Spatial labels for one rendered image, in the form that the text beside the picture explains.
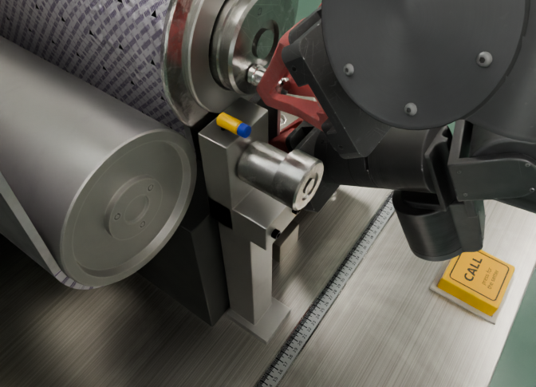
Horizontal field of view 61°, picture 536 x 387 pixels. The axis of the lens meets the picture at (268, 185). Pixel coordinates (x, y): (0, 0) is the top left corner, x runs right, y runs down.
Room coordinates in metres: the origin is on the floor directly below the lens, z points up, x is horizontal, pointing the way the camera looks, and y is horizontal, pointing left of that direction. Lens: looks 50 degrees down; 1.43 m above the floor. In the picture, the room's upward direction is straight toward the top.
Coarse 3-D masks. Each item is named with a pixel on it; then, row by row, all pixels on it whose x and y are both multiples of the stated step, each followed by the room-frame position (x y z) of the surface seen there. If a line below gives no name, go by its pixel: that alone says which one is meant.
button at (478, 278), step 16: (464, 256) 0.30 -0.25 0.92; (480, 256) 0.30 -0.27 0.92; (448, 272) 0.28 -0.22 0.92; (464, 272) 0.28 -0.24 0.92; (480, 272) 0.28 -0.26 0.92; (496, 272) 0.28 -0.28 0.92; (512, 272) 0.28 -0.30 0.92; (448, 288) 0.27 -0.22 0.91; (464, 288) 0.26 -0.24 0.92; (480, 288) 0.26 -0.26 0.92; (496, 288) 0.26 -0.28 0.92; (480, 304) 0.24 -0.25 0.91; (496, 304) 0.24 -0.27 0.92
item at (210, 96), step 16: (208, 0) 0.25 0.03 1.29; (224, 0) 0.27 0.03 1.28; (192, 16) 0.25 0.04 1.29; (208, 16) 0.25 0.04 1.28; (192, 32) 0.24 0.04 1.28; (208, 32) 0.25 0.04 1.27; (192, 48) 0.24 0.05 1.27; (208, 48) 0.25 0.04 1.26; (192, 64) 0.24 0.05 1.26; (208, 64) 0.25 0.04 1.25; (192, 80) 0.24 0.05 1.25; (208, 80) 0.25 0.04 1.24; (192, 96) 0.24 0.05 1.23; (208, 96) 0.25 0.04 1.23; (224, 96) 0.26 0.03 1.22; (240, 96) 0.27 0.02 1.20
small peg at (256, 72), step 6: (252, 66) 0.26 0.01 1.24; (258, 66) 0.26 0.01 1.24; (252, 72) 0.25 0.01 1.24; (258, 72) 0.25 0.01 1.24; (264, 72) 0.25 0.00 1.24; (252, 78) 0.25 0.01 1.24; (258, 78) 0.25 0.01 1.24; (282, 78) 0.24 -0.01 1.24; (288, 78) 0.25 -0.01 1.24; (252, 84) 0.25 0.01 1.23; (282, 84) 0.24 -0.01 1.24; (288, 84) 0.25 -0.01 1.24; (276, 90) 0.24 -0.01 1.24; (282, 90) 0.24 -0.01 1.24; (288, 90) 0.25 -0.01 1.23
